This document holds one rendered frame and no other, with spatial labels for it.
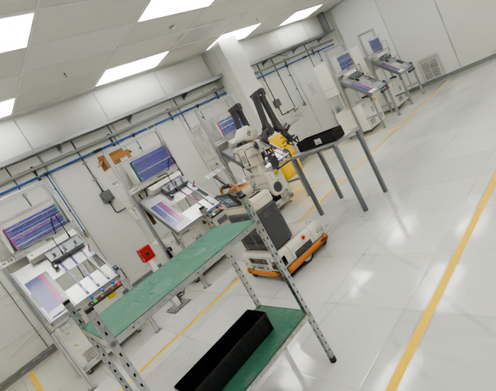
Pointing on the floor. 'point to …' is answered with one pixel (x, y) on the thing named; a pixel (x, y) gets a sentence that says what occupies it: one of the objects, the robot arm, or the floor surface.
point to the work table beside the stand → (341, 166)
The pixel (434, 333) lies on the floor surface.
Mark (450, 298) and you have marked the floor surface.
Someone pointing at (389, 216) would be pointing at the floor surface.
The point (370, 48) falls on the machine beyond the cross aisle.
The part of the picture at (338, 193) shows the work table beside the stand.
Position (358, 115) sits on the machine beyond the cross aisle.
